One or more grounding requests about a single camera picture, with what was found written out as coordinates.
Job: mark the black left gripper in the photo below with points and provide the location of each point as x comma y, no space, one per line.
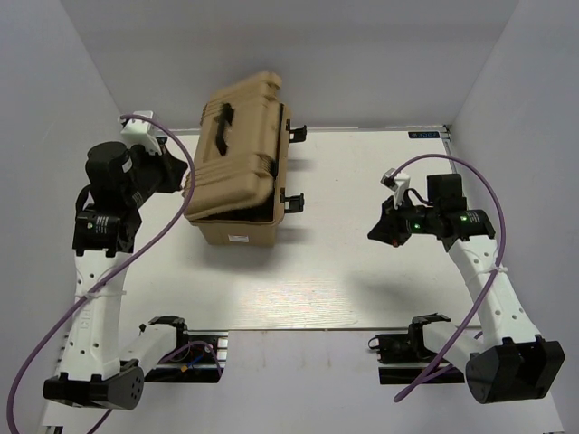
173,169

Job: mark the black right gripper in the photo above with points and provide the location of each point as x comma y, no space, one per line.
388,229

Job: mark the tan plastic toolbox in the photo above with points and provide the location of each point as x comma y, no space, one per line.
236,197

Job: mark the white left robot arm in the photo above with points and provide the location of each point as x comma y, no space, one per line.
94,372

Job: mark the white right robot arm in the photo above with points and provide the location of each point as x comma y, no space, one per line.
511,361

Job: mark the black toolbox latch lower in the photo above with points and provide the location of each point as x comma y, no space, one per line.
293,204

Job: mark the black toolbox latch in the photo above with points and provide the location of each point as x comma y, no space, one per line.
293,204
298,134

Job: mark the black toolbox latch upper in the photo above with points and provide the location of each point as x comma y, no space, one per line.
298,134

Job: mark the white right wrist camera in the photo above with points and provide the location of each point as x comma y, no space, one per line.
398,183

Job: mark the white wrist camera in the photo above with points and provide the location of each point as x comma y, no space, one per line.
398,183
136,132

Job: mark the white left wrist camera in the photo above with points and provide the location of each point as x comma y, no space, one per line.
136,132

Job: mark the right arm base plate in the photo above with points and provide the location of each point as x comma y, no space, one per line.
398,364

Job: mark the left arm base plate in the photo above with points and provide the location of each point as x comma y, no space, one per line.
198,364

